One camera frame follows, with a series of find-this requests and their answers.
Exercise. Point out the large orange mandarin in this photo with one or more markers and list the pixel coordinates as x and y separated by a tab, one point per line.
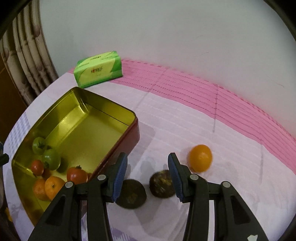
52	186

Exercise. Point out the small red tomato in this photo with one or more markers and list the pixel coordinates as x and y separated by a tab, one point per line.
37	167

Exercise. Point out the red gold toffee tin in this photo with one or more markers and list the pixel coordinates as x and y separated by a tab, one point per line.
86	130

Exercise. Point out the green tissue pack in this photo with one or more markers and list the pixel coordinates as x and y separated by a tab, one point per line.
98	69

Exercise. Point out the small yellow orange fruit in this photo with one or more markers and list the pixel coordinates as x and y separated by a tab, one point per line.
200	158

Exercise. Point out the green tomato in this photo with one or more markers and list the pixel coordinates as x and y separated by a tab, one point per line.
51	159
39	145

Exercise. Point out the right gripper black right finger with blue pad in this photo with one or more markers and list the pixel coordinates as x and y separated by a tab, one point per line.
233	218

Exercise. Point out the brown wooden door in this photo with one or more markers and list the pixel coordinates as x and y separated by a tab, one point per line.
12	105

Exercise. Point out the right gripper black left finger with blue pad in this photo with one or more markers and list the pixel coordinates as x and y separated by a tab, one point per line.
62	218

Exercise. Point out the pink purple checked tablecloth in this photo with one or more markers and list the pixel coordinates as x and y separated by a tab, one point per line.
177	111

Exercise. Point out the dark brown passion fruit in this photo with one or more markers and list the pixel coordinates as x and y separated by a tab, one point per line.
161	185

